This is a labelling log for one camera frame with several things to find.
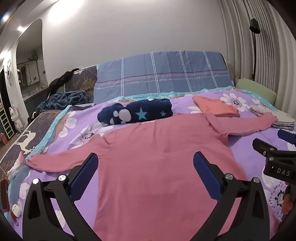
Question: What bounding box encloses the dark deer print bedspread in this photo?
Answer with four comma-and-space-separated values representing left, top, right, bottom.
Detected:
0, 66, 97, 183

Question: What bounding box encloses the panda wall clock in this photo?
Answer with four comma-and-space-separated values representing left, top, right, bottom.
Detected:
4, 61, 12, 86

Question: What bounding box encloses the purple floral quilt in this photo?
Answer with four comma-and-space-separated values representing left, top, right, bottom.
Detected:
5, 89, 296, 241

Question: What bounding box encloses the white pleated curtain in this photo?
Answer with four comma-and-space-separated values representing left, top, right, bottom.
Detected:
218, 0, 296, 109

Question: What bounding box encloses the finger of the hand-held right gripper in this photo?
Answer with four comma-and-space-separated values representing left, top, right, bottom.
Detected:
253, 138, 281, 160

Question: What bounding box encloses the orange folded garment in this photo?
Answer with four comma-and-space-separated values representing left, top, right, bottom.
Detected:
192, 95, 241, 117

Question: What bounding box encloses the blue plaid bed cover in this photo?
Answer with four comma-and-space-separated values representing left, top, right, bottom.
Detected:
94, 50, 235, 103

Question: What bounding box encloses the pink long-sleeve shirt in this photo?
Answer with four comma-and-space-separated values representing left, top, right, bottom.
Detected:
26, 112, 278, 239

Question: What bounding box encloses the teal fuzzy blanket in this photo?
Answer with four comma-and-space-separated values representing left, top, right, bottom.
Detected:
38, 91, 93, 112

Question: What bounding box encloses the green pillow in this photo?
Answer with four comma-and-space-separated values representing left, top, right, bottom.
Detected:
225, 60, 236, 80
235, 78, 277, 105

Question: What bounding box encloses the grey folded garment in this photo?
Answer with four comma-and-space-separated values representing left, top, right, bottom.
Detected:
266, 111, 296, 124

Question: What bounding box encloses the black floor lamp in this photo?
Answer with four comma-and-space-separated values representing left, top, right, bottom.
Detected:
249, 19, 261, 81

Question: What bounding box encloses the green shelf rack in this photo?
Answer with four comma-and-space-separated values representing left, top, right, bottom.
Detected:
0, 102, 14, 139

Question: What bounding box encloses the black garment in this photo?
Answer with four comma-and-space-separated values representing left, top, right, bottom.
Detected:
48, 68, 80, 93

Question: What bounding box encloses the dark vanity counter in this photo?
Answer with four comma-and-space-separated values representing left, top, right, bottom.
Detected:
23, 87, 50, 116

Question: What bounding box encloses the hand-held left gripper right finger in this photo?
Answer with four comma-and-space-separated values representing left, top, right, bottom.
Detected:
193, 152, 277, 241

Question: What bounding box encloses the small white case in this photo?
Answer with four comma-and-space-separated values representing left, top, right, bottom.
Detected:
11, 204, 22, 218

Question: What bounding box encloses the navy star print blanket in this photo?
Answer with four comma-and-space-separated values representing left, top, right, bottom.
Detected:
97, 98, 174, 126

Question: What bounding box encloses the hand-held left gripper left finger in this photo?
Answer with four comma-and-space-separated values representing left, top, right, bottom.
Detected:
22, 152, 102, 241

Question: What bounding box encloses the white rabbit figurine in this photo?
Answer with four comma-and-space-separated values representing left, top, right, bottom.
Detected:
9, 105, 25, 133

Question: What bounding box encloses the person's right hand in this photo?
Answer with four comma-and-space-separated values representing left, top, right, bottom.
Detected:
281, 183, 296, 216

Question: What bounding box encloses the floral folded garment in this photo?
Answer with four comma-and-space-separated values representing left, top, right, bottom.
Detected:
250, 105, 296, 129

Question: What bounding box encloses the vanity mirror cabinet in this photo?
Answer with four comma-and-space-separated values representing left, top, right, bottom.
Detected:
17, 59, 40, 86

